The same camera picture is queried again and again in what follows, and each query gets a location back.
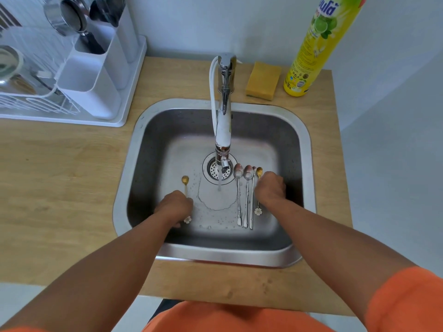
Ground person's left hand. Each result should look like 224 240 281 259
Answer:
154 190 194 229

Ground chrome faucet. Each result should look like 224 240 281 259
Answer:
214 53 238 173

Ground steel sink drain strainer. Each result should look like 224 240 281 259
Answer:
202 152 238 185

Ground brown wooden panel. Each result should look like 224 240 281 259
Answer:
0 3 21 31

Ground person's right forearm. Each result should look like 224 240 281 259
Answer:
264 196 416 332

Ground white plastic drain tray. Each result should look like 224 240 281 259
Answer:
0 25 148 128

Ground dark utensil head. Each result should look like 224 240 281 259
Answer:
89 0 110 23

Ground silver steel spoon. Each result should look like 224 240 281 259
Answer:
242 165 254 229
233 163 244 227

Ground orange shirt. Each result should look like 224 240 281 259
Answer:
0 266 443 332

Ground steel utensil with white grip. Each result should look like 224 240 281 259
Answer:
31 67 56 87

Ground white cutlery holder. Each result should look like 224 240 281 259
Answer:
55 3 141 121

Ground dark trousers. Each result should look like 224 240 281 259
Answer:
149 299 189 324

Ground gold flower handled spoon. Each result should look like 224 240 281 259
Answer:
181 175 193 225
254 166 264 217

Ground person's right hand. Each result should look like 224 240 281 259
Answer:
254 171 287 210

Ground yellow dish soap bottle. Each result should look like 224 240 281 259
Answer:
283 0 368 98

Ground white faucet hose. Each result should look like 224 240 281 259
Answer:
209 55 222 135

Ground yellow sponge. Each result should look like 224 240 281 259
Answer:
245 61 283 101

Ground stainless steel sink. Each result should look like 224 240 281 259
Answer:
112 98 317 269

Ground cutlery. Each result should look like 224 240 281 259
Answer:
105 0 126 26

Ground slim white handled spoon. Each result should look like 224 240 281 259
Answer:
249 166 257 231

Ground person's left forearm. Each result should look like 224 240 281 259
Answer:
0 210 180 332

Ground steel cup with black handle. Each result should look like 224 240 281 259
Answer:
43 0 106 55

